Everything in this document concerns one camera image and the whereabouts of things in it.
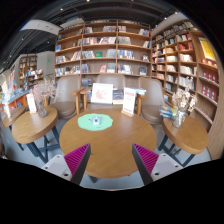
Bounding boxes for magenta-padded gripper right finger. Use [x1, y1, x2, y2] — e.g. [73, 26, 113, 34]
[131, 143, 184, 186]

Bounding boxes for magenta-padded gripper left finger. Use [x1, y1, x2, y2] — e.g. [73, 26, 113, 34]
[40, 143, 92, 186]

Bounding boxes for translucent light blue computer mouse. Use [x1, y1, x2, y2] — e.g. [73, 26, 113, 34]
[91, 115, 102, 126]

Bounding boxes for green blob-shaped mouse pad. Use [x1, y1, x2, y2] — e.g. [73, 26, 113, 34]
[77, 113, 114, 132]

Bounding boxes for wooden side table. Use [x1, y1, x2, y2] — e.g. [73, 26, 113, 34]
[11, 105, 59, 164]
[158, 114, 210, 168]

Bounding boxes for brown padded wooden armchair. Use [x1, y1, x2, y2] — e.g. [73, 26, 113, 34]
[79, 73, 143, 113]
[49, 75, 83, 120]
[136, 77, 168, 125]

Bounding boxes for stack of blue magazines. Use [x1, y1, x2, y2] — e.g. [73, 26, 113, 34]
[159, 105, 178, 119]

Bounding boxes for glass vase with beige flowers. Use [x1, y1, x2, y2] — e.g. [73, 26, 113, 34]
[171, 76, 198, 129]

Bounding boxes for glass vase with pink flowers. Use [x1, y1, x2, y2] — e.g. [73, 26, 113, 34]
[32, 78, 58, 118]

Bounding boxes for white sign with wooden base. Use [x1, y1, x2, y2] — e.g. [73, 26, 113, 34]
[121, 87, 138, 118]

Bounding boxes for light blue book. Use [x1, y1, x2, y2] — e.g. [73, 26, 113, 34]
[128, 87, 147, 96]

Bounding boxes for dark blue book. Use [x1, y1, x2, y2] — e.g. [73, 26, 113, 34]
[112, 88, 125, 105]

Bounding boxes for small white table card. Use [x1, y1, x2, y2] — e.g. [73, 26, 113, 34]
[25, 93, 38, 114]

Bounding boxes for white framed floral picture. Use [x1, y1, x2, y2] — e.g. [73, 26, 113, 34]
[90, 82, 114, 105]

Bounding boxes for small distant bookshelf unit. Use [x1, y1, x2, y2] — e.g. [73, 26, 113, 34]
[18, 54, 45, 88]

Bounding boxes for curved wooden bookshelf unit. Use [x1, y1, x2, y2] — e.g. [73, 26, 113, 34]
[150, 19, 224, 134]

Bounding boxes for wide wooden bookshelf unit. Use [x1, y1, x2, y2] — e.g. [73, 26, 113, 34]
[54, 19, 153, 88]

